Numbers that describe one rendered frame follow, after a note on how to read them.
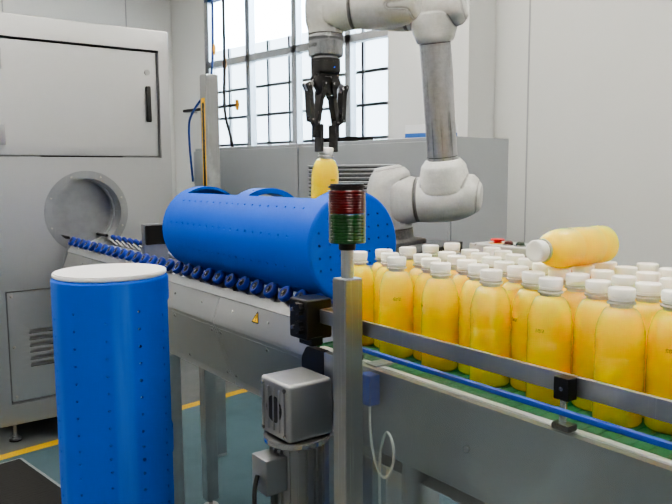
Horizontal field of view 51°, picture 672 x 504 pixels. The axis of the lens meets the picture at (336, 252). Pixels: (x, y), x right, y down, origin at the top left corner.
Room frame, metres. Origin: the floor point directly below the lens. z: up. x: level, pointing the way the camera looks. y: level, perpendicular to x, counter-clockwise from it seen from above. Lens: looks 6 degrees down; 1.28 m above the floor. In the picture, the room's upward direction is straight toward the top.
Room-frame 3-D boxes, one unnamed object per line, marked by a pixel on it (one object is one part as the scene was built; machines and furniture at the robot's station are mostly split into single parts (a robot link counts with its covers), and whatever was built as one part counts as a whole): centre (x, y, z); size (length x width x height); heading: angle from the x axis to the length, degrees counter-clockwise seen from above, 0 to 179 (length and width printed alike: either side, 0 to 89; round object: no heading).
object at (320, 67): (1.86, 0.02, 1.52); 0.08 x 0.07 x 0.09; 126
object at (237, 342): (2.56, 0.54, 0.79); 2.17 x 0.29 x 0.34; 37
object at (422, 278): (1.42, -0.19, 0.99); 0.07 x 0.07 x 0.19
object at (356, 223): (1.20, -0.02, 1.18); 0.06 x 0.06 x 0.05
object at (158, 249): (2.79, 0.71, 1.00); 0.10 x 0.04 x 0.15; 127
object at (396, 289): (1.45, -0.12, 0.99); 0.07 x 0.07 x 0.19
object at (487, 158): (4.32, 0.04, 0.72); 2.15 x 0.54 x 1.45; 45
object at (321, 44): (1.86, 0.02, 1.59); 0.09 x 0.09 x 0.06
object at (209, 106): (3.12, 0.54, 0.85); 0.06 x 0.06 x 1.70; 37
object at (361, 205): (1.20, -0.02, 1.23); 0.06 x 0.06 x 0.04
